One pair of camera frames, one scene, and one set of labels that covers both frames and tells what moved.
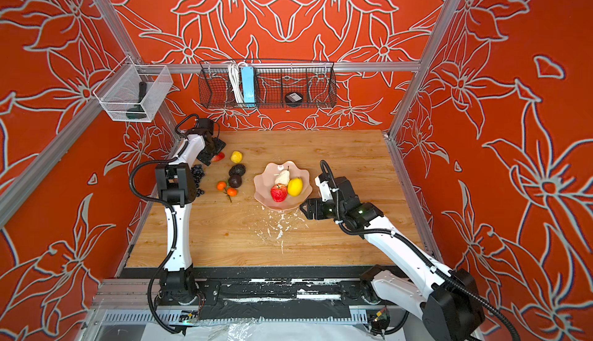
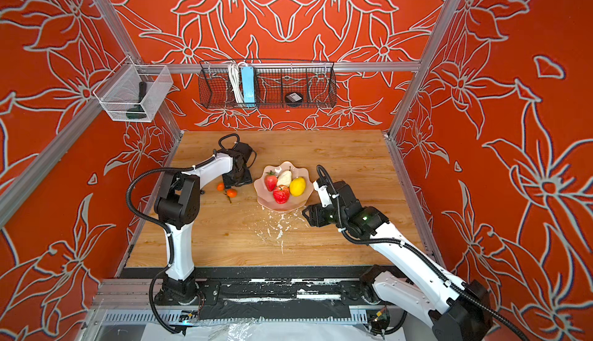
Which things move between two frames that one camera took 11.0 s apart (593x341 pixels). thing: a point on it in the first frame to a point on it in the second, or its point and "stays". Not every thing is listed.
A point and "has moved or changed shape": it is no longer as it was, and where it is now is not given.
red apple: [218, 157] has moved or changed shape
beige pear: [282, 177] stays
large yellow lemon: [295, 187] stays
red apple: [279, 192] stays
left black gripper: [218, 144] to [247, 179]
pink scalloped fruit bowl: [263, 184] stays
